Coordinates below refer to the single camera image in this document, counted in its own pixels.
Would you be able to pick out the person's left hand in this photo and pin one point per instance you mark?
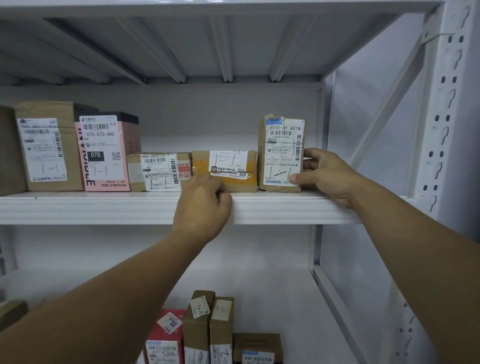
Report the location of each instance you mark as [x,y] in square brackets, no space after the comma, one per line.
[202,213]

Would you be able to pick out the person's right hand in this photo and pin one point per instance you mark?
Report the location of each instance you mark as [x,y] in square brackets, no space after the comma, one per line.
[333,176]

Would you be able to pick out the yellow taped parcel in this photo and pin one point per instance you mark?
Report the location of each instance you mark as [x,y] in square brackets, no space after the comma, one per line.
[200,161]

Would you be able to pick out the taped brown parcel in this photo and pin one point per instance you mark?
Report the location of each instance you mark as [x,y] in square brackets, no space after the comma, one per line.
[133,172]

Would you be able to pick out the white metal shelf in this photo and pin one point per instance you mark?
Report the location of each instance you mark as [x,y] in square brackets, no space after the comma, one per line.
[112,208]

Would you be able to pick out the pink black lettered box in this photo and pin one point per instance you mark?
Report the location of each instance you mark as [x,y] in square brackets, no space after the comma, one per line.
[131,138]

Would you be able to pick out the small red box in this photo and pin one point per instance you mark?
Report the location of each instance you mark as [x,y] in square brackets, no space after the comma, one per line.
[157,333]

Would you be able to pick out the brown parcel with black tape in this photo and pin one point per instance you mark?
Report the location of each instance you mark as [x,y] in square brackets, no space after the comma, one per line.
[258,341]

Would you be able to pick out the brown box labelled 2490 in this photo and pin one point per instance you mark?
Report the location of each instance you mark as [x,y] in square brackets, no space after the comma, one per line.
[140,358]

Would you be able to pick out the red-taped parcel marked 1-2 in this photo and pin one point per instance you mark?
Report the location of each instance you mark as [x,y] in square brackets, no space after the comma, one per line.
[13,313]

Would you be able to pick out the person's right forearm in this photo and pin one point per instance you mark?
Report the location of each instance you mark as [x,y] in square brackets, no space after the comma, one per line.
[423,255]

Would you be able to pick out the person's left forearm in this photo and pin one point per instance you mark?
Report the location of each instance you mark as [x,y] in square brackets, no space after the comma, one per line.
[93,307]

